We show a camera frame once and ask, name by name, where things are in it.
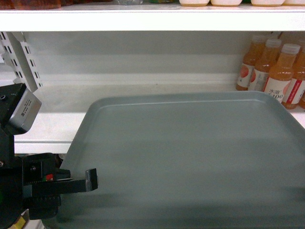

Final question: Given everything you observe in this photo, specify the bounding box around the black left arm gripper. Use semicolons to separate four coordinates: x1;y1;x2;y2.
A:
0;83;98;229

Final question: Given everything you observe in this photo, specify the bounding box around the white upper shelf board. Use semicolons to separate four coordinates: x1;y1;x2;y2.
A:
0;2;305;32

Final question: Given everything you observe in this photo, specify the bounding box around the orange juice bottle red stripe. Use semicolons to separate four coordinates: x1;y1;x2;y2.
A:
282;39;305;109

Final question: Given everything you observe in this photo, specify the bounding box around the front orange juice bottle C100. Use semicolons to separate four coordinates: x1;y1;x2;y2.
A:
263;43;301;103

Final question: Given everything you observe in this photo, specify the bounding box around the white milk drink bottle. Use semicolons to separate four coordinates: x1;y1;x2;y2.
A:
210;0;242;7
251;0;285;7
179;0;210;7
283;0;305;6

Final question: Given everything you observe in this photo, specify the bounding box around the back orange juice bottle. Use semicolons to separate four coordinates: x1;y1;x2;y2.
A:
235;35;266;91

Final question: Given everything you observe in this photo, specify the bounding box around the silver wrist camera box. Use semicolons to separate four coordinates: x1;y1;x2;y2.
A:
7;88;42;135

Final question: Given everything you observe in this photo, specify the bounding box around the grey rectangular serving tray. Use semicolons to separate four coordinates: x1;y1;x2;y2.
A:
43;92;305;229

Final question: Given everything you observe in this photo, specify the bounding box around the second row orange juice bottle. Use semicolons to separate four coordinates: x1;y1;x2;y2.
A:
248;38;282;92

